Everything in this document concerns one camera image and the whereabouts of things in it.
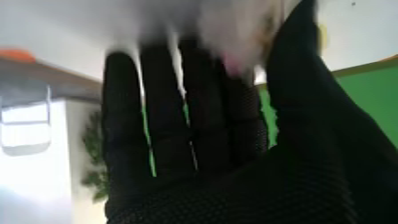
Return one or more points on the pale pink flower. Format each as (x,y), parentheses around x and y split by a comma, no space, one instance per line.
(242,33)

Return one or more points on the green plant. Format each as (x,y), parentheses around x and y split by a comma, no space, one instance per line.
(95,150)

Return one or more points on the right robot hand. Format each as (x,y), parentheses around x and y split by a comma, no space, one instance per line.
(237,173)

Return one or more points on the yellow flower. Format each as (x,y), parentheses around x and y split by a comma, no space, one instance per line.
(322,35)

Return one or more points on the white sheet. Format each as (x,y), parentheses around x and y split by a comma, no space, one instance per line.
(72,30)

